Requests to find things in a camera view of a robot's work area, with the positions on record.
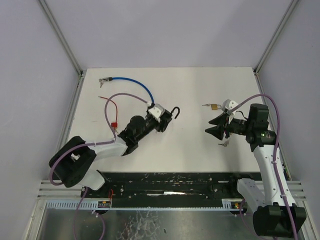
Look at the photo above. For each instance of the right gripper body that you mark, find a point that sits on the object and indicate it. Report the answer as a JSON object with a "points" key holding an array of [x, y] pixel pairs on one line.
{"points": [[226, 126]]}

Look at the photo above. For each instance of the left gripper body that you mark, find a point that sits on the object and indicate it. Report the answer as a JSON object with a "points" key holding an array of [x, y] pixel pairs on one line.
{"points": [[164, 120]]}

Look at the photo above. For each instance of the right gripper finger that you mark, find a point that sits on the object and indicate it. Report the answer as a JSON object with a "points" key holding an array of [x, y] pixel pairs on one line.
{"points": [[220, 120], [217, 131]]}

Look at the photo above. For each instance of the silver keys of long padlock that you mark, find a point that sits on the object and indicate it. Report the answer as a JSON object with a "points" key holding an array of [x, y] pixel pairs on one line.
{"points": [[224, 144]]}

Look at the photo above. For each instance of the small brass padlock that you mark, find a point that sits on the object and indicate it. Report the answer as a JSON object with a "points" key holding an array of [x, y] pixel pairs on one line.
{"points": [[215, 107]]}

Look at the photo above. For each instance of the black padlock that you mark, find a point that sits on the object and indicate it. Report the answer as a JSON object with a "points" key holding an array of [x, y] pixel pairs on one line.
{"points": [[175, 112]]}

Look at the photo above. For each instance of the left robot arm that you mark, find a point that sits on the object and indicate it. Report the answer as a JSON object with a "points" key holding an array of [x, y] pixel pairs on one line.
{"points": [[72, 163]]}

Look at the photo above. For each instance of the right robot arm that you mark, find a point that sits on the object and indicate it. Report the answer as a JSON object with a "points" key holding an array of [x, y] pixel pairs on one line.
{"points": [[275, 212]]}

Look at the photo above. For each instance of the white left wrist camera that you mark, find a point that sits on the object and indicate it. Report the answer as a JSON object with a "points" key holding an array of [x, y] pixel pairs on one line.
{"points": [[156, 111]]}

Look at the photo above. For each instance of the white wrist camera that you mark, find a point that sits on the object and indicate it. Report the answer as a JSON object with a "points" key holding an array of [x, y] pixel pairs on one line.
{"points": [[229, 105], [156, 111]]}

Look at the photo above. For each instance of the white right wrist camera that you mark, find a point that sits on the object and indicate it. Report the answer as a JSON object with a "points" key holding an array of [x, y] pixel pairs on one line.
{"points": [[229, 105]]}

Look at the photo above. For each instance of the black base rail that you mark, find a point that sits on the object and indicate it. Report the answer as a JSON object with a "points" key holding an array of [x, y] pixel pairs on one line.
{"points": [[211, 184]]}

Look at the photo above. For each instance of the blue cable lock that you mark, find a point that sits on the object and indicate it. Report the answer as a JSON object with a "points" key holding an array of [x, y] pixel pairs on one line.
{"points": [[108, 79]]}

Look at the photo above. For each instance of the keys of blue cable lock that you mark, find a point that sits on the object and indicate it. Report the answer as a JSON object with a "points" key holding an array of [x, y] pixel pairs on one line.
{"points": [[101, 82]]}

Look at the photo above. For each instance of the left aluminium frame post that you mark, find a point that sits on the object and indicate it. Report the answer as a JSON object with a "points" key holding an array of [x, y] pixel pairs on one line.
{"points": [[60, 36]]}

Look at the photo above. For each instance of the aluminium frame post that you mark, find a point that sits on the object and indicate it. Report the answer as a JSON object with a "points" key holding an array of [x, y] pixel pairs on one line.
{"points": [[60, 36], [276, 35]]}

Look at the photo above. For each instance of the right aluminium frame post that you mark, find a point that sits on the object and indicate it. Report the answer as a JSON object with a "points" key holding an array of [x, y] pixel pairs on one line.
{"points": [[276, 35]]}

